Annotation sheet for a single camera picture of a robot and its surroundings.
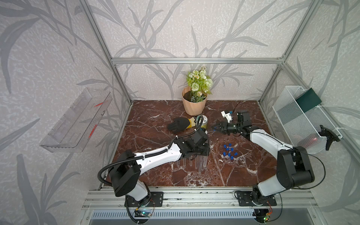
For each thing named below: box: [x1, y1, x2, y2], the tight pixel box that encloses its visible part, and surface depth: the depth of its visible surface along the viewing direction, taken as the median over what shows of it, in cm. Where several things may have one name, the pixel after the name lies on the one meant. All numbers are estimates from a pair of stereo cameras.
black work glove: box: [166, 117, 191, 133], surface depth 104 cm
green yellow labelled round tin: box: [200, 114, 208, 129], surface depth 101 cm
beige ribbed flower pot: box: [181, 86, 209, 116], surface depth 104 cm
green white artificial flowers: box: [186, 66, 214, 104], surface depth 96 cm
